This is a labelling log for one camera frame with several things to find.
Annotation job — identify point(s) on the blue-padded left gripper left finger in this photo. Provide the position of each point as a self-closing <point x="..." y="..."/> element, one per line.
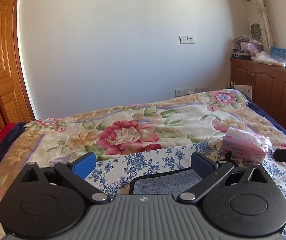
<point x="73" y="176"/>

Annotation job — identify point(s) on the clutter on sideboard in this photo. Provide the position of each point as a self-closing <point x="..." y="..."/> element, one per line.
<point x="251" y="47"/>

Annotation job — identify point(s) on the floral bed blanket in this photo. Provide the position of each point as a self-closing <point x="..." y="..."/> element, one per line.
<point x="125" y="130"/>

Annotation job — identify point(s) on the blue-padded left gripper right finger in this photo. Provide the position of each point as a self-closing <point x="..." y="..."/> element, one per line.
<point x="212" y="173"/>

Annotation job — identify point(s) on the wooden sideboard cabinet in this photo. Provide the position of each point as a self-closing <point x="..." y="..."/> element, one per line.
<point x="268" y="86"/>

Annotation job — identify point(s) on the white wall switch socket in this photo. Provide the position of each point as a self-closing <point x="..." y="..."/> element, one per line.
<point x="187" y="40"/>

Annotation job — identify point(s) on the dark blue bed sheet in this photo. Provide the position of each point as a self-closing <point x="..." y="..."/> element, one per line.
<point x="261" y="112"/>

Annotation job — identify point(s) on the pink tissue pack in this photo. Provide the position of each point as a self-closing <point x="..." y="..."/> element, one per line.
<point x="245" y="145"/>

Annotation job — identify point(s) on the white paper bag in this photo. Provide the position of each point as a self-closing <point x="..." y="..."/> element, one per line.
<point x="244" y="89"/>

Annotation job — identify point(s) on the wooden door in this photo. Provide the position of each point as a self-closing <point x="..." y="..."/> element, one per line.
<point x="15" y="105"/>

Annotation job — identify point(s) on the blue floral white cloth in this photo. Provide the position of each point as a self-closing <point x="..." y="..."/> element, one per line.
<point x="113" y="175"/>

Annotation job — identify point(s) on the low wall socket strip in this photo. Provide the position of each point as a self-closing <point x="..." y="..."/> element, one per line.
<point x="183" y="92"/>

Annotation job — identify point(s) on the purple grey microfiber towel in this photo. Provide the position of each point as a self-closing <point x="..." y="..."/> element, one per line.
<point x="173" y="182"/>

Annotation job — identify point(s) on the patterned window curtain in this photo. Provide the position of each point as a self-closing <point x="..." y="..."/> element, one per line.
<point x="268" y="38"/>

